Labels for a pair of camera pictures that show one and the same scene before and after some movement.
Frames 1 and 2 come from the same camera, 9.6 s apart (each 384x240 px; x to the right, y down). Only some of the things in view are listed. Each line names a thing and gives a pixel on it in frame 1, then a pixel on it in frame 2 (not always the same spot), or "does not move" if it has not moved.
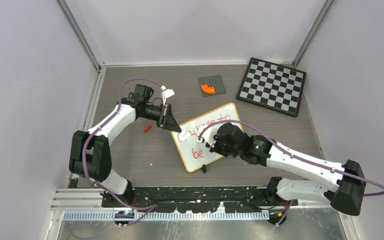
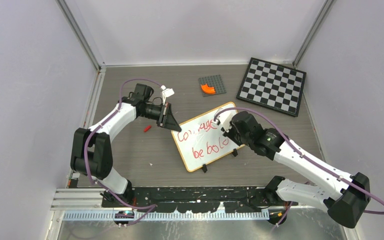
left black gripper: (166, 120) does not move
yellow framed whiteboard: (195, 154) does not move
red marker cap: (147, 128) does not move
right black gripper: (216, 148) -> (229, 134)
